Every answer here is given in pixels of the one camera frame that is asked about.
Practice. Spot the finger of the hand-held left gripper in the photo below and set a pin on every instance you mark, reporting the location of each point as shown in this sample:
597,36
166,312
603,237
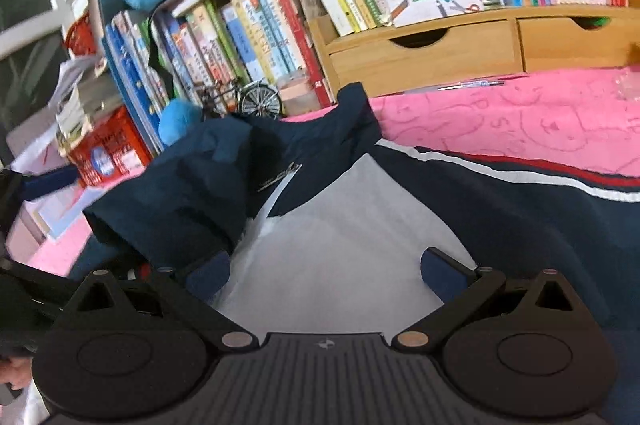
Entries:
35,292
50,184

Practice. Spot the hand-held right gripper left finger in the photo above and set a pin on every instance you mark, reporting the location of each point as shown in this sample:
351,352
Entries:
210,277

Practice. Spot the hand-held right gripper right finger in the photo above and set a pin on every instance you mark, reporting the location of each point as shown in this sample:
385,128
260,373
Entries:
442,275

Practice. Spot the navy white red-striped jacket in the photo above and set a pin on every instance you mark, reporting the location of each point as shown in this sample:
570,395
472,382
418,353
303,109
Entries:
500,230

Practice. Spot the person's left hand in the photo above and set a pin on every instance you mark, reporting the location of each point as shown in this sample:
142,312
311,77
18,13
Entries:
15,372

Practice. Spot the light blue booklet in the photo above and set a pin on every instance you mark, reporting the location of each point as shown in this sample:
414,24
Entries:
55,215

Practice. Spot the red crate with blue sticker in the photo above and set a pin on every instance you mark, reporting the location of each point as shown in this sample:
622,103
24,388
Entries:
110,155

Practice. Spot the row of tall blue workbooks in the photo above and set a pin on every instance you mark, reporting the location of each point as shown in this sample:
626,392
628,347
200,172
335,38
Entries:
130,80

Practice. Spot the blue plush ball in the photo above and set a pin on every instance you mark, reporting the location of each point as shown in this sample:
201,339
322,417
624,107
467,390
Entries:
177,122

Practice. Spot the small red plastic basket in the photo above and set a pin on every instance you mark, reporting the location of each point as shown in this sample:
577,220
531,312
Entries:
82,37

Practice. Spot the pink rabbit-print blanket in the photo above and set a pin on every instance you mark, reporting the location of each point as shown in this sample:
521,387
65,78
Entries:
525,125

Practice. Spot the miniature bicycle model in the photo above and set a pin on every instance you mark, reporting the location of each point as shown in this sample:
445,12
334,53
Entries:
257,100

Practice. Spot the pen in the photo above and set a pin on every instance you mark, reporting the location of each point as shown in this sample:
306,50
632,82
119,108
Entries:
470,85

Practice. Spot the wooden drawer organiser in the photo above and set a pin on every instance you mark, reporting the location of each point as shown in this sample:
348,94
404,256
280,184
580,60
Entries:
475,50

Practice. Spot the row of short colourful books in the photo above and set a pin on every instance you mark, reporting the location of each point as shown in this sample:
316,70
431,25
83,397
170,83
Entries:
260,30

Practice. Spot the clear plastic bag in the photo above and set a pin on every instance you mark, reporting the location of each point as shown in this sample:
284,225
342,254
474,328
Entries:
630,85

